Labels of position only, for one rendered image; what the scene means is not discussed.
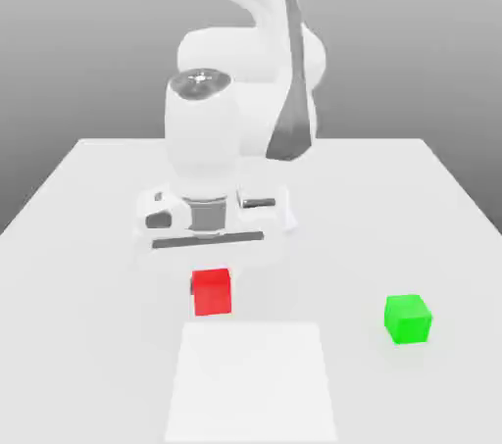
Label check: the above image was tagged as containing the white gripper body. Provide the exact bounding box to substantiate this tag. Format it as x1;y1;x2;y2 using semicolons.
132;229;276;271

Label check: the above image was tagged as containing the small red cube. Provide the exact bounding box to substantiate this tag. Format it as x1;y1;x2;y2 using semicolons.
190;268;233;318

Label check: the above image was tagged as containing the small green cube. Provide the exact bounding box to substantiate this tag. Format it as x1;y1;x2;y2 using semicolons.
382;293;434;346

